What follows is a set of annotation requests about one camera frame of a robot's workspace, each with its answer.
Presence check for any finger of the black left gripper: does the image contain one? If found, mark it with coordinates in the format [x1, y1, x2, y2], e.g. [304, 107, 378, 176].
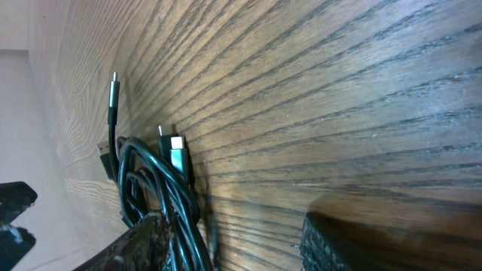
[0, 224, 36, 271]
[0, 181, 38, 224]

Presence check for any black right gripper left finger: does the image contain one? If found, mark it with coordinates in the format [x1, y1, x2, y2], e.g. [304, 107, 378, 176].
[75, 212, 173, 271]

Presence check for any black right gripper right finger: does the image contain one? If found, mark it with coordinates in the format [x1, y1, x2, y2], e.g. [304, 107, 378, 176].
[299, 212, 481, 270]

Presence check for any black cable bundle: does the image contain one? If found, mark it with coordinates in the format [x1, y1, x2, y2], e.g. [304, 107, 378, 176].
[96, 71, 215, 271]

